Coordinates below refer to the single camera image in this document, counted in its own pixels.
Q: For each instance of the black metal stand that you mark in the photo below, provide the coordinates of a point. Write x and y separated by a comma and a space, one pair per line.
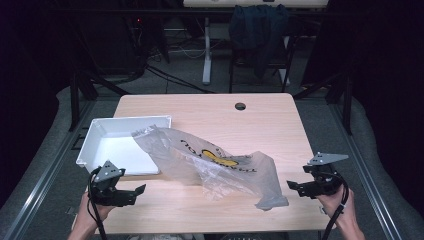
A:
76, 96
346, 100

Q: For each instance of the person's left hand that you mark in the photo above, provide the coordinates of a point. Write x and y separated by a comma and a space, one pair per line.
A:
88, 213

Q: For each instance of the aluminium rail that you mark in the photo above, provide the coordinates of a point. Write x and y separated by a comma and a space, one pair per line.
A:
366, 180
43, 180

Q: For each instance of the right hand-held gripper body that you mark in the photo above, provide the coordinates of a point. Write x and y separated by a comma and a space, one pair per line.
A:
325, 178

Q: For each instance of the white plastic bin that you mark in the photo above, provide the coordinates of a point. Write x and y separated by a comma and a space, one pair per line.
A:
113, 150

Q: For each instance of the grey tape strip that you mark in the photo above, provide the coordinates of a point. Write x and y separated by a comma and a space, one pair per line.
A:
322, 210
70, 210

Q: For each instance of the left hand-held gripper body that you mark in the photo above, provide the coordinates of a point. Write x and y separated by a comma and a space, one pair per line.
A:
106, 186

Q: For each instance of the black chair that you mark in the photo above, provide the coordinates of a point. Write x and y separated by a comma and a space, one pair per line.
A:
286, 60

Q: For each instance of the clear printed plastic bag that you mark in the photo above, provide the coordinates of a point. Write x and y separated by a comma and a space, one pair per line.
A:
200, 163

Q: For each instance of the white desk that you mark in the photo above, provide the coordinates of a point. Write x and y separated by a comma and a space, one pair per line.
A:
207, 50

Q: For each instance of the person's right hand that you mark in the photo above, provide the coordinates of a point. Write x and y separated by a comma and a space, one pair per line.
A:
336, 208

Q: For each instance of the dark jacket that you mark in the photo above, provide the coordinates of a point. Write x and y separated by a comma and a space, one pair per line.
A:
256, 30

